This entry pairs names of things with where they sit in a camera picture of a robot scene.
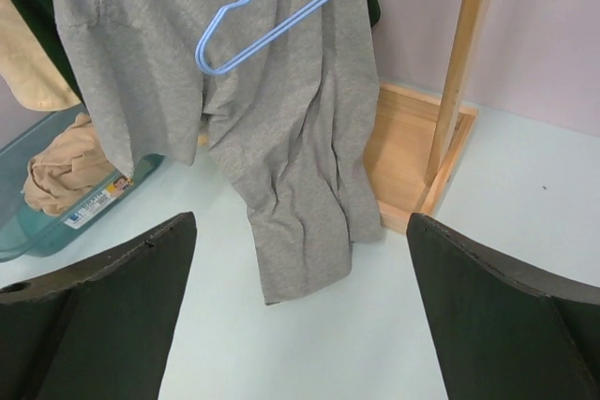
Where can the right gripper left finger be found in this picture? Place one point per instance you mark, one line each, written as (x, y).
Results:
(100, 328)

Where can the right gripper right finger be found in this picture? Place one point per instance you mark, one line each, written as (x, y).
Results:
(503, 328)

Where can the grey t-shirt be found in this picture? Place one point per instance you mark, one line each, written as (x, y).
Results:
(288, 127)

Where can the beige t-shirt in basket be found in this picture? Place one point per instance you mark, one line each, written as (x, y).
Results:
(69, 168)

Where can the cream yellow t-shirt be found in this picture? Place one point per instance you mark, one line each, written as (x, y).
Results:
(32, 77)

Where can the green and white raglan shirt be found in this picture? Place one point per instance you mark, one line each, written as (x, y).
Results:
(37, 20)

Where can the teal plastic basket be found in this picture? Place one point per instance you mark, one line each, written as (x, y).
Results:
(26, 231)

